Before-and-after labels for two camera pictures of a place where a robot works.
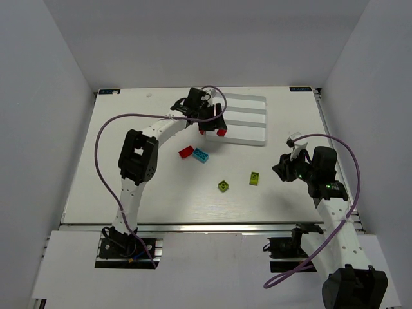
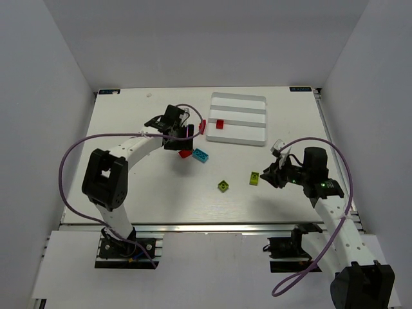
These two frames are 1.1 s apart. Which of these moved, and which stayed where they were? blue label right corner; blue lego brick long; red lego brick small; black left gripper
Moved: red lego brick small; black left gripper
Stayed: blue lego brick long; blue label right corner
